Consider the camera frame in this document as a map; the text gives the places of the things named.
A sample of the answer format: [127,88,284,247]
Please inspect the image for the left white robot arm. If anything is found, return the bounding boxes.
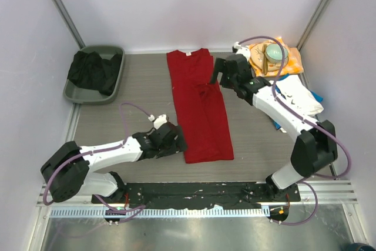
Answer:
[41,122,187,206]

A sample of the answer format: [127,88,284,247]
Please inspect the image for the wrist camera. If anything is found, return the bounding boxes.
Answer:
[232,42,251,61]
[148,114,169,129]

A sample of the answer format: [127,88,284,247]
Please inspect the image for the light green bowl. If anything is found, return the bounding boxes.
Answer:
[266,43,288,64]

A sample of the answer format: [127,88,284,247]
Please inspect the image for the wooden chopsticks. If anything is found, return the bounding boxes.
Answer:
[262,43,268,75]

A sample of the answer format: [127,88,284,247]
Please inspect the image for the red t-shirt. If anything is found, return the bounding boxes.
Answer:
[166,48,234,164]

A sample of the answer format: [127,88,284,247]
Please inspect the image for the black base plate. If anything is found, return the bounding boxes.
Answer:
[102,182,301,210]

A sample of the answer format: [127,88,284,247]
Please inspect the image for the black t-shirt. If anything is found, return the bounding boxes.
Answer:
[68,51,122,96]

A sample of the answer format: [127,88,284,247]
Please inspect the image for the beige plate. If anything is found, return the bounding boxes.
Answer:
[249,42,288,73]

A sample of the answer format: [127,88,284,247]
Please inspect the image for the white slotted cable duct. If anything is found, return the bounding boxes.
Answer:
[49,206,270,219]

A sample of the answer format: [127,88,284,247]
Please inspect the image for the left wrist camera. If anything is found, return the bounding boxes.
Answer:
[148,114,169,129]

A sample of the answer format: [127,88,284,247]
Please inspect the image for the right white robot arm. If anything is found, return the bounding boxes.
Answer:
[210,54,338,201]

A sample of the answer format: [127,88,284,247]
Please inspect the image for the grey plastic bin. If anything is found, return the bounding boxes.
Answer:
[63,45,125,105]

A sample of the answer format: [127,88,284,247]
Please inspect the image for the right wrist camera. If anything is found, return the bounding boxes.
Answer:
[232,42,251,61]

